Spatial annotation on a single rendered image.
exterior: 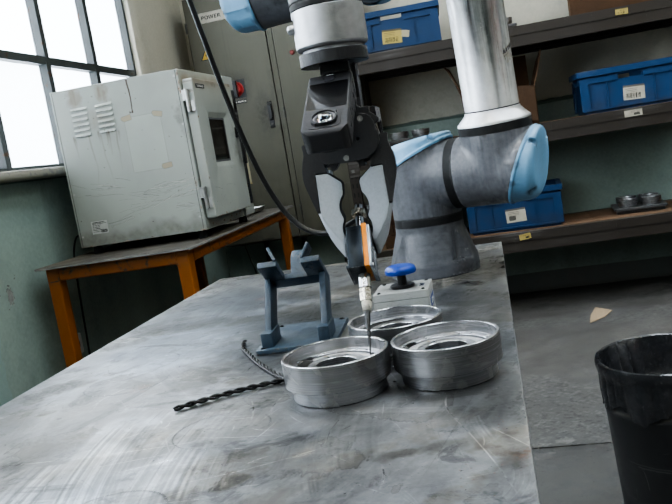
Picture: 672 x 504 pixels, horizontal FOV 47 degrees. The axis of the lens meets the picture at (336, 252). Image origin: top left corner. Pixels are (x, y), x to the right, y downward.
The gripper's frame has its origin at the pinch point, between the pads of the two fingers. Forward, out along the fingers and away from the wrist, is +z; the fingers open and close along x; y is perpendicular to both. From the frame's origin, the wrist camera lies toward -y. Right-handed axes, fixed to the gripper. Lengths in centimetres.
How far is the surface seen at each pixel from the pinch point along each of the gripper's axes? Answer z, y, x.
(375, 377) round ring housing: 11.1, -10.8, -0.7
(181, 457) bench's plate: 13.1, -20.3, 15.3
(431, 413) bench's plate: 13.1, -16.3, -5.7
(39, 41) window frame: -75, 242, 153
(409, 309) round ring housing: 9.5, 8.8, -3.3
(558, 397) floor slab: 94, 206, -38
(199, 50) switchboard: -80, 380, 125
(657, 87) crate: -14, 342, -119
